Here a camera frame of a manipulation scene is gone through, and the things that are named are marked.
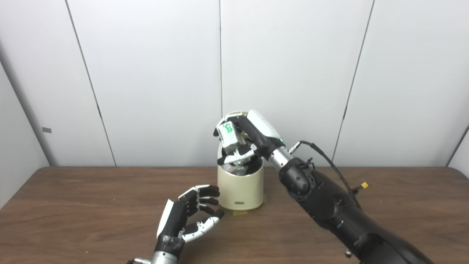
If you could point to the cream-colored plastic bin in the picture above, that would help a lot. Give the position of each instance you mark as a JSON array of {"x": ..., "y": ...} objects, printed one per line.
[{"x": 240, "y": 189}]

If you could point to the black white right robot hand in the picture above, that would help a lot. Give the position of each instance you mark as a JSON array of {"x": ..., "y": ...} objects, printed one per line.
[{"x": 262, "y": 130}]

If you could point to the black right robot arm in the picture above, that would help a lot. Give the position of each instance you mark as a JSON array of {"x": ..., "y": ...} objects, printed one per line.
[{"x": 337, "y": 209}]

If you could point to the green white milk carton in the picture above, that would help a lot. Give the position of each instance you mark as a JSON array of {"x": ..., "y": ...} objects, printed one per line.
[{"x": 229, "y": 134}]

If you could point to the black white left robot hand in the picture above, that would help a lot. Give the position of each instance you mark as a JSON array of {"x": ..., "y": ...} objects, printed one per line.
[{"x": 174, "y": 223}]

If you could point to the round cream bin lid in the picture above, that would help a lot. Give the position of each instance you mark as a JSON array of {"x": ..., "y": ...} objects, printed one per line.
[{"x": 234, "y": 112}]

